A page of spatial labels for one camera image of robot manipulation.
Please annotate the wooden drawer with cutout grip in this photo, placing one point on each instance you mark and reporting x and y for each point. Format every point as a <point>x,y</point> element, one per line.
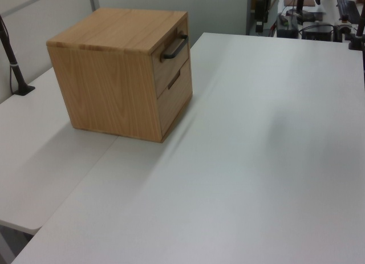
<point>175,107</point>

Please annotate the wooden two-drawer cabinet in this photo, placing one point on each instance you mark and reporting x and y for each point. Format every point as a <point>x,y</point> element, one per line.
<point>108,84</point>

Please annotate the black hanging device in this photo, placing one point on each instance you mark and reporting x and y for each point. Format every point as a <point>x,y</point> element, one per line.
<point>261,10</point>

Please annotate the black electronic box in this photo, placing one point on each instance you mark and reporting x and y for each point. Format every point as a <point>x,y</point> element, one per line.
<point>286,28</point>

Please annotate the black power adapter box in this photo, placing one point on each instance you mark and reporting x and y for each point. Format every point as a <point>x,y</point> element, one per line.
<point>317,33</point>

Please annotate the black stand with round base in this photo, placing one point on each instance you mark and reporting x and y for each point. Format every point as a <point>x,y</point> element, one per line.
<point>300,7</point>

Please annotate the brown mat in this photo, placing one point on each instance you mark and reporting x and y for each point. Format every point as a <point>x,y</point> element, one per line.
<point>308,2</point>

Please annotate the black clamp stand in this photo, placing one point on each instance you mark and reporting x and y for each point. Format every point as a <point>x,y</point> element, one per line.
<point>358,38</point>

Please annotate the black keyboard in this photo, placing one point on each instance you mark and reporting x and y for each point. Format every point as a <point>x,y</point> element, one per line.
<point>349,10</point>

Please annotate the grey partition frame post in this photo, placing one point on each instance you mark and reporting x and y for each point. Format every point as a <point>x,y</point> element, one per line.
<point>93,0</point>

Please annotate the black camera stand pole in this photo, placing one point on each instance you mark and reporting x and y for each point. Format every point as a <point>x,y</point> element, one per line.
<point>11,63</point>

